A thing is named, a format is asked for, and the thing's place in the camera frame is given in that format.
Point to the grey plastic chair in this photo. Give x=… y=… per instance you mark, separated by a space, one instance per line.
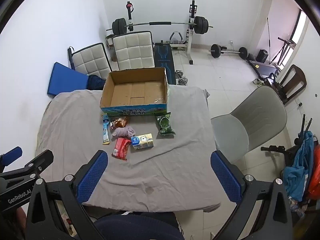
x=260 y=112

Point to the grey tablecloth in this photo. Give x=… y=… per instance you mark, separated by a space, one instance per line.
x=162 y=170

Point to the white padded chair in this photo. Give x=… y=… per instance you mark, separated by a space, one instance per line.
x=132 y=50
x=90 y=60

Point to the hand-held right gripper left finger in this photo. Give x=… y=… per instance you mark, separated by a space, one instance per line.
x=92 y=177

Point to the yellow white drink carton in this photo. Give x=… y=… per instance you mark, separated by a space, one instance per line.
x=145 y=141

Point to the dark blue clothing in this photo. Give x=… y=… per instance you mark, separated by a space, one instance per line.
x=96 y=82

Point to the brown snack packet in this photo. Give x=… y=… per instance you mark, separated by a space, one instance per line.
x=119 y=122

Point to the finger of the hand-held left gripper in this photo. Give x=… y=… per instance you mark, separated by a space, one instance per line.
x=12 y=153
x=40 y=158

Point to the black speaker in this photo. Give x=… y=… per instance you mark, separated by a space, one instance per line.
x=263 y=55

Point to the purple socks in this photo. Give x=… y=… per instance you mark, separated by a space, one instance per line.
x=122 y=132

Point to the short barbell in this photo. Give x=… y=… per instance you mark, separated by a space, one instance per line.
x=228 y=52

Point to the black blue weight bench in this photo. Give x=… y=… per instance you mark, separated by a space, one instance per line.
x=163 y=57

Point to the chrome dumbbell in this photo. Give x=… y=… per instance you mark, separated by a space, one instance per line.
x=182 y=80
x=179 y=73

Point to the white barbell rack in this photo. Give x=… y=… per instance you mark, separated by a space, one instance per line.
x=192 y=17

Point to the long barbell with black plates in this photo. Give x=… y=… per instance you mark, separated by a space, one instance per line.
x=160 y=23

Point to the blue white stick packet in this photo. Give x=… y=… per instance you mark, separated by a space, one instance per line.
x=106 y=130

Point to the small cardboard box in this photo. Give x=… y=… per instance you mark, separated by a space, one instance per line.
x=109 y=41

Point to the blue hanging clothing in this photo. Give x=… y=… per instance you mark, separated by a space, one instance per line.
x=300 y=165

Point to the blue foam mat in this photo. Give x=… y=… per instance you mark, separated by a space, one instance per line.
x=65 y=78

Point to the window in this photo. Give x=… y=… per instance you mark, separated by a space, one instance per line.
x=301 y=30

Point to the dark wooden chair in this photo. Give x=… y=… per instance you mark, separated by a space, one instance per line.
x=298 y=80

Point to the black rod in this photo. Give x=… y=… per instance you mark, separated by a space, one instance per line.
x=70 y=57

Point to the pair of white shoes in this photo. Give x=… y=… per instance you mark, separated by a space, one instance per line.
x=258 y=81

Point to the orange bag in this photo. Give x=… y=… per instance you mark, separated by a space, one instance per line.
x=315 y=170

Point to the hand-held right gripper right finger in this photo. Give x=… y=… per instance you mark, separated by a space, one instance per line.
x=225 y=177

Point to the person's leg in dark pants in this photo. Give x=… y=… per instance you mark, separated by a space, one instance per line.
x=140 y=227

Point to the treadmill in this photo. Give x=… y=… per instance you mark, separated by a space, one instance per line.
x=262 y=67

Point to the thin black vertical pole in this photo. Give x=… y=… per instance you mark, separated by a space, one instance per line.
x=268 y=40

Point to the green snack packet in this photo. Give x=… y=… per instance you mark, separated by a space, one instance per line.
x=165 y=125

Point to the black exercise equipment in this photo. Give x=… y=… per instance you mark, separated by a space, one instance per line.
x=275 y=149

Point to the red snack packet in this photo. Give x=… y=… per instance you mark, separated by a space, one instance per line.
x=121 y=148

